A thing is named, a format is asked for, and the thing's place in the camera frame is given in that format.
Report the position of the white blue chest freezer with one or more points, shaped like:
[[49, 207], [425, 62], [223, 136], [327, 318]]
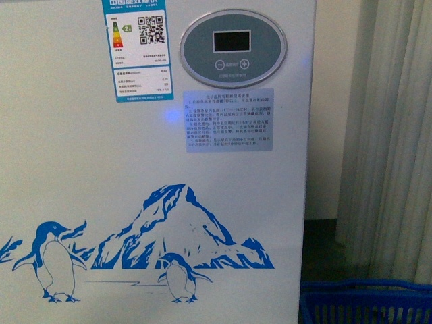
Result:
[[106, 218]]

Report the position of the blue energy efficiency label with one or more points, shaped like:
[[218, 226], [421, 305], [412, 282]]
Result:
[[139, 49]]

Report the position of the oval grey control panel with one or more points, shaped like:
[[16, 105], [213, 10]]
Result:
[[233, 48]]

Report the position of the white pleated curtain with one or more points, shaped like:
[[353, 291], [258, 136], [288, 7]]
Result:
[[384, 212]]

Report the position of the blue plastic shopping basket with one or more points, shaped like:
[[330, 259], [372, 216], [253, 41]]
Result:
[[365, 301]]

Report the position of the silver instruction sticker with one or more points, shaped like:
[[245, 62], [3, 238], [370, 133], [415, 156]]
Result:
[[219, 121]]

